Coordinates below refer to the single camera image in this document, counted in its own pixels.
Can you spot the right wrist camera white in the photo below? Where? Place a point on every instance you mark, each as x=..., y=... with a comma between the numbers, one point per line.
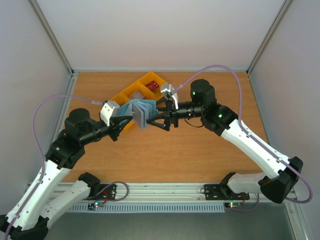
x=169, y=93

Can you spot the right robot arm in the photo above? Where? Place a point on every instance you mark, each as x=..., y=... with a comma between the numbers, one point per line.
x=279, y=172

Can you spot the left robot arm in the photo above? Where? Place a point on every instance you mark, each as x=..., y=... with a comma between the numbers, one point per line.
x=34, y=214

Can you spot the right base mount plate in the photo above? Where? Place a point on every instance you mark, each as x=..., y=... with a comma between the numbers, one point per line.
x=215, y=192

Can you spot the red card in bin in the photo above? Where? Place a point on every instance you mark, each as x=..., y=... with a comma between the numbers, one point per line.
x=152, y=86

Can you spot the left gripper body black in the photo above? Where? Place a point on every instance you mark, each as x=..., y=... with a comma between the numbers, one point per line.
x=115, y=127

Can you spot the blue leather card holder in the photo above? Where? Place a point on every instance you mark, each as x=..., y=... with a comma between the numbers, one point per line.
x=140, y=110

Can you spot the yellow bin middle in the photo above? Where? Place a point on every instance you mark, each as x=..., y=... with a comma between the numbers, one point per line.
x=149, y=95

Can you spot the base mount plate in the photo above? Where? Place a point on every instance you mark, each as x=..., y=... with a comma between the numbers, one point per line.
x=215, y=192
x=105, y=192

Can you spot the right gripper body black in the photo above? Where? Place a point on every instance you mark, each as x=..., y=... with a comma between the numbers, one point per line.
x=169, y=115

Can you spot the white card in bin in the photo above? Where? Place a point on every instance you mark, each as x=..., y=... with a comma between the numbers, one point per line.
x=137, y=95

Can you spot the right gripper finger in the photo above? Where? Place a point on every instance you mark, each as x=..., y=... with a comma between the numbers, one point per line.
x=157, y=121
x=161, y=104

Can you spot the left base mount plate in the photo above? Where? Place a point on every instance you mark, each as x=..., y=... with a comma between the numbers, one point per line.
x=105, y=192

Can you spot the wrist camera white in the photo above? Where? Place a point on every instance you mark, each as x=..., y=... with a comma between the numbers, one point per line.
x=169, y=93
x=109, y=109

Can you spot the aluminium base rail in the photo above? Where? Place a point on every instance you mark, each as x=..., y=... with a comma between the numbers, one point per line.
x=168, y=193

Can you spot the yellow bin left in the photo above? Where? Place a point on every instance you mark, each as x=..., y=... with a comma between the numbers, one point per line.
x=121, y=99

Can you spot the slotted cable duct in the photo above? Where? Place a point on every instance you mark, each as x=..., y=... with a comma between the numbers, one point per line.
x=141, y=208

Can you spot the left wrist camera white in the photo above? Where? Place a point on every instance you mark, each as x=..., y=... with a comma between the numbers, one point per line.
x=109, y=109

